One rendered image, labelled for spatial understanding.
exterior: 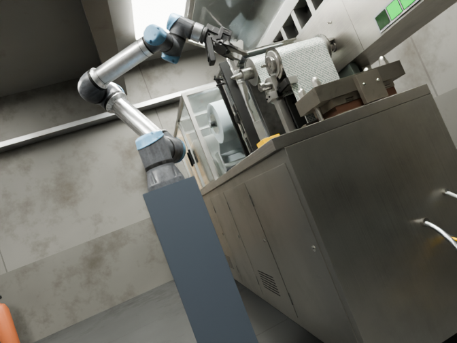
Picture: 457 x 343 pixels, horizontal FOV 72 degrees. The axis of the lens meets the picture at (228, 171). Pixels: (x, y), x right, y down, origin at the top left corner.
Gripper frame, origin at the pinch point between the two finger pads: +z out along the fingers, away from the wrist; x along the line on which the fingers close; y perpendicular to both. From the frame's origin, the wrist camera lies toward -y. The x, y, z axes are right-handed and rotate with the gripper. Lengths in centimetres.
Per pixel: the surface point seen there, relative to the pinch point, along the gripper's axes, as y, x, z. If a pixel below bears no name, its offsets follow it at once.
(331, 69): 6.8, -8.0, 37.4
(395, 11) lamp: 17, -38, 43
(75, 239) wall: -130, 326, -102
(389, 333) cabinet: -89, -34, 67
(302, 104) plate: -19.4, -17.0, 26.2
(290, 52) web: 5.9, -8.0, 17.7
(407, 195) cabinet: -45, -34, 65
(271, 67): -0.9, -2.5, 12.5
